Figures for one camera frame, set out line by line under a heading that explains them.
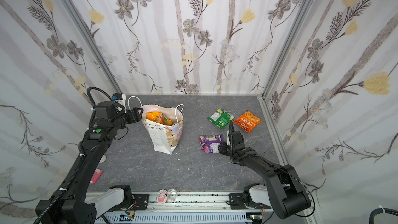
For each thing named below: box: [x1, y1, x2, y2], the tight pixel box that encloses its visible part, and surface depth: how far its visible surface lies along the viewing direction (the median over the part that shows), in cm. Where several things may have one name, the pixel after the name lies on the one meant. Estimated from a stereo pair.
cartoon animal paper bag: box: [140, 104, 184, 155], surface depth 83 cm
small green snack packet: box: [207, 108, 235, 130], surface depth 106 cm
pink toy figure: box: [157, 188, 167, 204], surface depth 75 cm
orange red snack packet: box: [233, 109, 263, 133], surface depth 104 cm
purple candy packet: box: [198, 134, 224, 154], surface depth 93 cm
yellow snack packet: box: [146, 112, 173, 126], surface depth 88 cm
